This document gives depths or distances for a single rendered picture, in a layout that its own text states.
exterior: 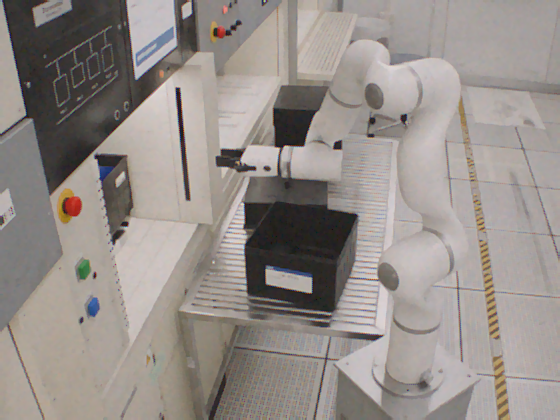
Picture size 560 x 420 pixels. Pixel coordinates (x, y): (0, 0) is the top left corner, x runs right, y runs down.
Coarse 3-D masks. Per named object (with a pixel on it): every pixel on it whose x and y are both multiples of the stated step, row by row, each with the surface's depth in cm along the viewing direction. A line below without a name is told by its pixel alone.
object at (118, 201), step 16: (96, 160) 184; (112, 160) 183; (112, 176) 174; (128, 176) 185; (112, 192) 175; (128, 192) 186; (112, 208) 176; (128, 208) 187; (112, 224) 177; (128, 224) 188; (112, 240) 180
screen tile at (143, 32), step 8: (136, 0) 130; (144, 0) 135; (136, 8) 131; (144, 8) 135; (136, 16) 132; (152, 16) 140; (144, 24) 137; (152, 24) 141; (136, 32) 133; (144, 32) 137; (152, 32) 142; (136, 40) 133; (144, 40) 138
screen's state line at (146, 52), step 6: (168, 30) 152; (162, 36) 148; (168, 36) 152; (174, 36) 156; (150, 42) 141; (156, 42) 145; (162, 42) 149; (144, 48) 138; (150, 48) 142; (156, 48) 145; (138, 54) 136; (144, 54) 139; (150, 54) 142; (138, 60) 136; (144, 60) 139
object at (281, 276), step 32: (288, 224) 199; (320, 224) 195; (352, 224) 192; (256, 256) 175; (288, 256) 171; (320, 256) 198; (352, 256) 190; (256, 288) 181; (288, 288) 177; (320, 288) 174
